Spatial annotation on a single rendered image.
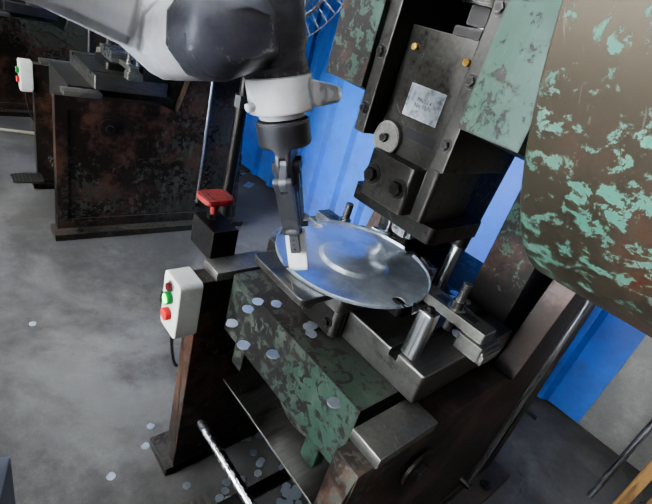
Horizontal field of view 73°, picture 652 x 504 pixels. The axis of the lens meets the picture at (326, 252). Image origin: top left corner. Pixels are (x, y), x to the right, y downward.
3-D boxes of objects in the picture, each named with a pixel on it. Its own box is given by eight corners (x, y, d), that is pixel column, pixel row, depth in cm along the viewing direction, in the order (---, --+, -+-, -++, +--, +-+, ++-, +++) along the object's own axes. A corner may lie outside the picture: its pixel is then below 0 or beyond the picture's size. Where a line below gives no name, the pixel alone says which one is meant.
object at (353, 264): (365, 220, 98) (366, 216, 97) (461, 296, 79) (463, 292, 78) (247, 225, 81) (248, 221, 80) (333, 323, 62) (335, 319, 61)
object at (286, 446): (329, 533, 84) (330, 531, 84) (222, 379, 110) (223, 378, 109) (451, 442, 111) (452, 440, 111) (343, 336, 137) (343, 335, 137)
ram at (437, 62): (403, 226, 70) (481, 25, 57) (343, 187, 79) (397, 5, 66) (462, 218, 81) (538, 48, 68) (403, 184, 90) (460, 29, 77)
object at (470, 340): (479, 366, 74) (506, 319, 70) (406, 308, 84) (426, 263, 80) (496, 356, 78) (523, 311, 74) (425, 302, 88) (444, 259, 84)
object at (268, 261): (283, 366, 70) (303, 299, 64) (239, 314, 79) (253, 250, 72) (385, 328, 87) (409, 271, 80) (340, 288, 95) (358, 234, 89)
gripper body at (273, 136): (261, 112, 64) (269, 174, 68) (248, 124, 56) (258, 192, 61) (312, 109, 63) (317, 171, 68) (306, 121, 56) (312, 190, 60)
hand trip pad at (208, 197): (202, 233, 93) (207, 201, 89) (190, 220, 97) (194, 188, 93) (231, 230, 98) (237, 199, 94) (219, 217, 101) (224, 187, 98)
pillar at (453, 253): (440, 290, 88) (468, 229, 81) (431, 284, 89) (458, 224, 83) (446, 288, 89) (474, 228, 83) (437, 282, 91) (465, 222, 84)
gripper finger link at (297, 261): (304, 228, 67) (303, 230, 67) (308, 267, 71) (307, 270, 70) (285, 229, 68) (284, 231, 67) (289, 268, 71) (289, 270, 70)
